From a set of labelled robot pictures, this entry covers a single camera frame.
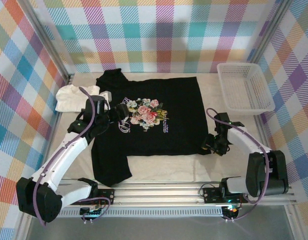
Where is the black t-shirt with flower print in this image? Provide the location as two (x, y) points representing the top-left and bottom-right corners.
(90, 69), (210, 188)

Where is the folded white t-shirt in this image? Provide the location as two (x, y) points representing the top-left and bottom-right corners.
(55, 84), (101, 113)

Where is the white plastic mesh basket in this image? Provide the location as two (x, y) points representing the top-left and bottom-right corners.
(216, 62), (276, 116)

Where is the small controller circuit board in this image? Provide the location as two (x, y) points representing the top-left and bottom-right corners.
(222, 204), (241, 218)
(79, 204), (104, 222)

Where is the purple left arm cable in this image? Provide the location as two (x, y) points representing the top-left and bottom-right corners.
(33, 86), (112, 227)

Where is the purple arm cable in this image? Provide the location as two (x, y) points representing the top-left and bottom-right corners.
(33, 86), (112, 227)
(205, 107), (272, 222)

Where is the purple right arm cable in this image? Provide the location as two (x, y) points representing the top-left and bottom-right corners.
(205, 107), (272, 222)

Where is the aluminium side rail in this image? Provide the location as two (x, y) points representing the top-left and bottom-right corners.
(253, 114), (304, 240)
(13, 109), (63, 240)

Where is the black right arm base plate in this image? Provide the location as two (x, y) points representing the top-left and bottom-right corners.
(202, 187), (249, 204)

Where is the aluminium rail frame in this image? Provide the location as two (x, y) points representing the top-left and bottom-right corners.
(61, 179), (297, 208)

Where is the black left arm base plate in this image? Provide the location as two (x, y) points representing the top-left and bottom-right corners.
(97, 188), (116, 205)

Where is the slotted grey cable duct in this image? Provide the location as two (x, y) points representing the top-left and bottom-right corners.
(60, 208), (224, 218)

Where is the aluminium corner post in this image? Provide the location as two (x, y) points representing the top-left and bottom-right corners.
(23, 0), (76, 85)
(246, 0), (294, 65)

